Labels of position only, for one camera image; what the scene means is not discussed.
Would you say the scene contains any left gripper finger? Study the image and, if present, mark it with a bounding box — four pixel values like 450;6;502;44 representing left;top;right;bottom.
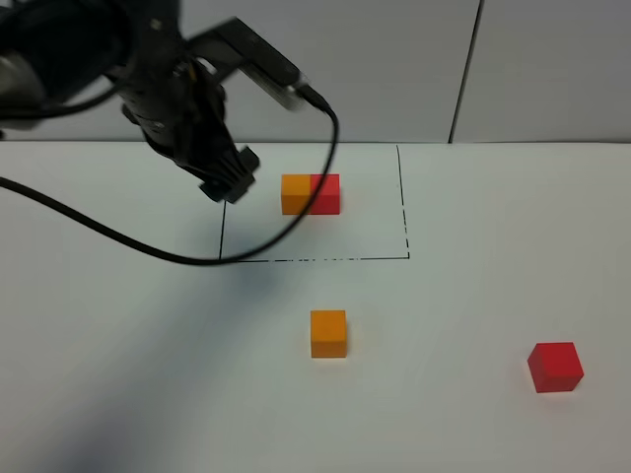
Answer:
199;180;237;203
216;147;260;202

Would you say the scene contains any red template block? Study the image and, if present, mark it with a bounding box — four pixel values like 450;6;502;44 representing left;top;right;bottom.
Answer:
310;173;341;215

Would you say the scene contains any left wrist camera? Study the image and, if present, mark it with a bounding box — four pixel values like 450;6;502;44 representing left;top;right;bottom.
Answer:
186;17;306;111

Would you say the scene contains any left black camera cable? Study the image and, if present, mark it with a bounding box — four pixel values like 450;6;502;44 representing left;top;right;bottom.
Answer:
0;84;340;267

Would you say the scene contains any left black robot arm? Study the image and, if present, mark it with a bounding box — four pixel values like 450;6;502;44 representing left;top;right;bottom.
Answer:
1;1;259;203

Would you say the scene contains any orange template block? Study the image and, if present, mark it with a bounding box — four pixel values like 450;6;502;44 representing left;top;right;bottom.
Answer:
281;174;311;215

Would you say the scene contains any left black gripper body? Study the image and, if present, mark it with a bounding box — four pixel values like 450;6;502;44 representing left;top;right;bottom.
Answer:
120;53;237;180

